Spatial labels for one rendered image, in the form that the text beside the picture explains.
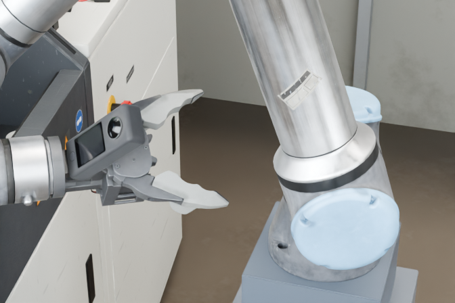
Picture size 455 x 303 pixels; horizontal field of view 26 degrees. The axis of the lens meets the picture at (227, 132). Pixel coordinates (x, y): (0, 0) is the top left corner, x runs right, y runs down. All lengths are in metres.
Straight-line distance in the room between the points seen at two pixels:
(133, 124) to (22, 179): 0.14
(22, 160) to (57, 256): 0.54
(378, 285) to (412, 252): 1.59
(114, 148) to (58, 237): 0.58
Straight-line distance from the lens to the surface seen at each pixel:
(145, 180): 1.13
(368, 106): 1.19
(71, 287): 1.74
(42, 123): 1.53
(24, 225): 1.47
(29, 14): 1.13
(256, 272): 1.28
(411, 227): 2.97
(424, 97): 3.43
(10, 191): 1.12
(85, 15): 1.82
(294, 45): 0.98
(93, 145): 1.10
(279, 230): 1.29
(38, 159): 1.12
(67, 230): 1.68
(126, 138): 1.06
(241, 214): 2.97
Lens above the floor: 1.69
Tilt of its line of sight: 30 degrees down
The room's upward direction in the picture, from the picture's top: straight up
